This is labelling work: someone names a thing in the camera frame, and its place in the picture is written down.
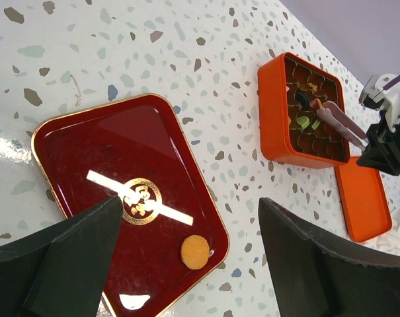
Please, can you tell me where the orange box lid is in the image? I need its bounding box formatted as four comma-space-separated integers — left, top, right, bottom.
335, 157, 392, 243

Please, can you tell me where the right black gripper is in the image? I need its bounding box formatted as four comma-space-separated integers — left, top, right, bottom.
356, 124, 400, 176

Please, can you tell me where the black cookie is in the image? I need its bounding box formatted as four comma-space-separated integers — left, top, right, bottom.
294, 90, 310, 110

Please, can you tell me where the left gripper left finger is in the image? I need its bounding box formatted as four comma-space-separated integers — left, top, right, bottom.
0, 196, 122, 316

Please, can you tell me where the orange flower cookie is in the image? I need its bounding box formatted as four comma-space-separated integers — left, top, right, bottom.
308, 83, 317, 92

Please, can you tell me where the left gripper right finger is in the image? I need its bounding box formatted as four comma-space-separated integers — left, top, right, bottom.
258, 197, 400, 316

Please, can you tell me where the green cookie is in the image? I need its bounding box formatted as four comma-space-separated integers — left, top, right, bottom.
311, 120, 320, 130
296, 116, 310, 129

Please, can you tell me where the red cookie tray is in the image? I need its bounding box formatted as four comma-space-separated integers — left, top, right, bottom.
31, 94, 229, 316

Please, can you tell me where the white crumpled plastic bag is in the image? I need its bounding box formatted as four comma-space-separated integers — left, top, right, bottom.
376, 209, 400, 256

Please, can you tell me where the orange compartment cookie box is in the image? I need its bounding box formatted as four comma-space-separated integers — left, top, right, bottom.
257, 52, 350, 169

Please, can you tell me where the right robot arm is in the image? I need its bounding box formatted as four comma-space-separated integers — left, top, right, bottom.
356, 111, 400, 176

